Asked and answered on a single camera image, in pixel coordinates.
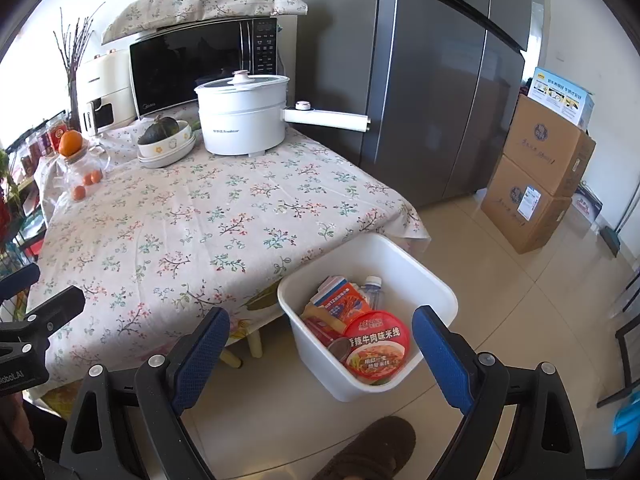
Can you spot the black chair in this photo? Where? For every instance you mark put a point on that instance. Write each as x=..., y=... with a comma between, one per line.
x=621, y=360

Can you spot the green pumpkin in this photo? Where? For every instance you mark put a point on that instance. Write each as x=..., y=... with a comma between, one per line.
x=157, y=132

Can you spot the large orange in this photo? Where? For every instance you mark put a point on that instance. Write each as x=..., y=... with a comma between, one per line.
x=70, y=143

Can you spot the floral tablecloth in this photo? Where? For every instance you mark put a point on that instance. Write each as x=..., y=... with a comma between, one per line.
x=200, y=210

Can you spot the black microwave oven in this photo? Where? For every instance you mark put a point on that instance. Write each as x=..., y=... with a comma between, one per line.
x=190, y=70

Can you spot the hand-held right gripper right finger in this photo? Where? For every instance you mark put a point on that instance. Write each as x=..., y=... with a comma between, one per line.
x=440, y=355

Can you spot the brown fuzzy slipper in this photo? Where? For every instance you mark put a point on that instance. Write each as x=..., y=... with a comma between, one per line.
x=370, y=450

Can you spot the white air fryer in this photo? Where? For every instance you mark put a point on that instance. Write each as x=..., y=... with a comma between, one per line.
x=105, y=90

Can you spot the blue and white bag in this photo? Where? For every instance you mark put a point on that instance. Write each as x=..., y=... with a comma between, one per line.
x=590, y=205

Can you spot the red round lid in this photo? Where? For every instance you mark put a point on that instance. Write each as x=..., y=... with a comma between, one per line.
x=377, y=345

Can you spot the white electric cooking pot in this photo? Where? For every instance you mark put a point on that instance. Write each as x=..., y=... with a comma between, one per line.
x=240, y=120

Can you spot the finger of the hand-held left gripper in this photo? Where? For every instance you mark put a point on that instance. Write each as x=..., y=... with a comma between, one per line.
x=17, y=282
x=50, y=317

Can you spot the white ceramic bowl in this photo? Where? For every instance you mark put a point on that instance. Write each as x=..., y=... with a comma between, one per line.
x=170, y=149

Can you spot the brown cardboard box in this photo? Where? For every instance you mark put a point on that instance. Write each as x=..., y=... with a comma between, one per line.
x=520, y=210
x=545, y=145

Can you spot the vase of dry twigs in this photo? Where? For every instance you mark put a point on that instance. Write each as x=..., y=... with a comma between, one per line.
x=75, y=60

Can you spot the glass jar with cork lid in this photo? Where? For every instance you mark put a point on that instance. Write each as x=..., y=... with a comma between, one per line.
x=92, y=160

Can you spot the blue plastic stool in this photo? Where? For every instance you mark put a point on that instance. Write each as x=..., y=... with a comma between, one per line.
x=629, y=425

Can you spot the red mesh bag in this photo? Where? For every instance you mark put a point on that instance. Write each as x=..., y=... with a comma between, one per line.
x=4, y=215

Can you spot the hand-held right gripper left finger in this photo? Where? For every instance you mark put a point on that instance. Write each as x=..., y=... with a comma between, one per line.
x=200, y=355

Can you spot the floral cloth cover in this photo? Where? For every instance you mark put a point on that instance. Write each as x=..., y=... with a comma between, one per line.
x=210, y=5

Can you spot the white ceramic plate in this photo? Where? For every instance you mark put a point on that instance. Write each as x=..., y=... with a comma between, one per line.
x=165, y=163

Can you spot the yellow patterned cloth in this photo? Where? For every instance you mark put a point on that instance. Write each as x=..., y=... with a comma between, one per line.
x=255, y=310

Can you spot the red drink can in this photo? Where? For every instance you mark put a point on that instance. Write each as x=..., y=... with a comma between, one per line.
x=320, y=332

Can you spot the grey refrigerator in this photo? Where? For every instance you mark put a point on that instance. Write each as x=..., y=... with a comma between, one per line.
x=425, y=85

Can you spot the green leafy vegetable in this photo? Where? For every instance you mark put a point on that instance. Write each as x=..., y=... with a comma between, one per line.
x=5, y=170

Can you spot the crushed clear plastic bottle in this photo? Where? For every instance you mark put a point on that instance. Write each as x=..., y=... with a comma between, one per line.
x=372, y=292

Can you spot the torn orange cardboard box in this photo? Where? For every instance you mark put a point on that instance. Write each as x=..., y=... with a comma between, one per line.
x=345, y=300

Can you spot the blue and white box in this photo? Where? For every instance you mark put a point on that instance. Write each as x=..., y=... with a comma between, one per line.
x=560, y=95

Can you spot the cream table leg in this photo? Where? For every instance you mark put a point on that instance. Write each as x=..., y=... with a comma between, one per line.
x=230, y=357
x=255, y=344

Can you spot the broom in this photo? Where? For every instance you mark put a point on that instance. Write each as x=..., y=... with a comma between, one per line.
x=609, y=235

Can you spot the white plastic bin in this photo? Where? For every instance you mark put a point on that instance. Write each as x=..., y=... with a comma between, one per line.
x=320, y=360

